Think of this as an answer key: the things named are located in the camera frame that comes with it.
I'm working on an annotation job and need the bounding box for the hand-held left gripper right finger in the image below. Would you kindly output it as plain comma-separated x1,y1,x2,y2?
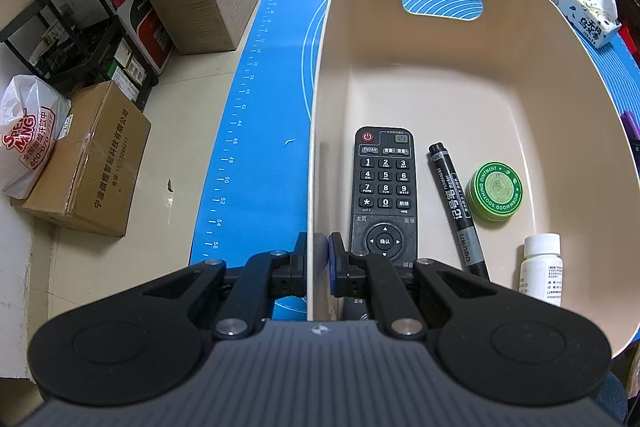
327,232,526,340

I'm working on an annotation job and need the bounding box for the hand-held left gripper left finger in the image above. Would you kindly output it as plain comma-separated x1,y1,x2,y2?
115,232,310,339

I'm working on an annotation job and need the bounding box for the black remote control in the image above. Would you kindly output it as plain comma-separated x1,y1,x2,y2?
342,126,418,323

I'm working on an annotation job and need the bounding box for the black marker pen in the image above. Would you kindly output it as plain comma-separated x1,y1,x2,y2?
427,142,491,282

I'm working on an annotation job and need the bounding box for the green round ointment tin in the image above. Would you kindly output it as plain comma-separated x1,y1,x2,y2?
466,161,523,223

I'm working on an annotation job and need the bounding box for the white pill bottle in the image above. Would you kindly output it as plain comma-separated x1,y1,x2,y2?
520,233,564,307

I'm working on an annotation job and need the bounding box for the beige plastic storage bin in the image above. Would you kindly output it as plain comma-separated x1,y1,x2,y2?
306,0,640,355

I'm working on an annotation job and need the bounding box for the blue silicone baking mat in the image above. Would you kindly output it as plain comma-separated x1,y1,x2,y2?
189,0,640,323

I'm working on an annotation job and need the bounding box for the brown cardboard box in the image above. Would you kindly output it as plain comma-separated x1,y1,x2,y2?
10,81,152,238

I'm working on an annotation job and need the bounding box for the red and white appliance box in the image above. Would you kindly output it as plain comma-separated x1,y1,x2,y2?
92,0,176,76

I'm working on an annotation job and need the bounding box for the white red printed plastic bag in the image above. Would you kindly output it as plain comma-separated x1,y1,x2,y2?
0,74,72,200

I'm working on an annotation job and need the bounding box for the person's denim leg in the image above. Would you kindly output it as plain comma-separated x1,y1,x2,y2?
594,372,629,426

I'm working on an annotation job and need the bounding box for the purple and orange toy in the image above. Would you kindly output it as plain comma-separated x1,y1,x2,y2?
621,109,640,152

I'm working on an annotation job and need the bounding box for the black metal cart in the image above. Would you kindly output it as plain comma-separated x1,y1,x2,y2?
0,0,157,110

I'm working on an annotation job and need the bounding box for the printed tissue box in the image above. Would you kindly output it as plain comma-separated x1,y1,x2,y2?
547,0,622,48

